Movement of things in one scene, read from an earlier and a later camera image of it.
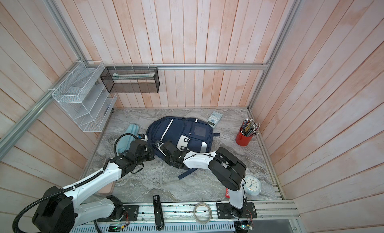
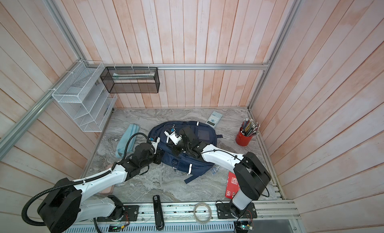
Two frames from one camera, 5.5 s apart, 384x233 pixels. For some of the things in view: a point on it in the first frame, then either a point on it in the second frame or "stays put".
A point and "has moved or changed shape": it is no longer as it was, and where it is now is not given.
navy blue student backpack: (193, 136) has moved or changed shape
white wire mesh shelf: (82, 92) stays put
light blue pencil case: (123, 144) stays put
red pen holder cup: (241, 139) stays put
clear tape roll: (210, 217) stays put
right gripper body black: (169, 160) to (181, 146)
